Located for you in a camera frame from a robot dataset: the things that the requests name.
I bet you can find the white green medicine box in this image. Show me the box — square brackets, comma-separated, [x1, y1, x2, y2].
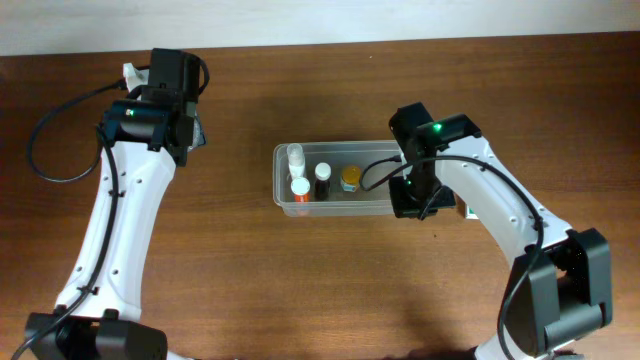
[464, 204, 479, 220]

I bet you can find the orange vitamin tube white cap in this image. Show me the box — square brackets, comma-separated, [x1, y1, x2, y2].
[290, 177, 311, 203]

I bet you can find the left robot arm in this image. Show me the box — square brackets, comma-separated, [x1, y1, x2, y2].
[13, 48, 210, 359]

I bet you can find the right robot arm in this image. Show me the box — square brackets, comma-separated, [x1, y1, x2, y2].
[389, 103, 613, 359]

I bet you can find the clear plastic container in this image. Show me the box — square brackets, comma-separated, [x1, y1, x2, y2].
[273, 140, 400, 217]

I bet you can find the black bottle white cap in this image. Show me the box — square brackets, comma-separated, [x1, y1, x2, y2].
[314, 162, 331, 201]

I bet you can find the clear white tube bottle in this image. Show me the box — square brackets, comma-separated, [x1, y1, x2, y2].
[287, 143, 306, 180]

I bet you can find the small gold lid jar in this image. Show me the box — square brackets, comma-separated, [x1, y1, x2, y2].
[340, 165, 361, 192]

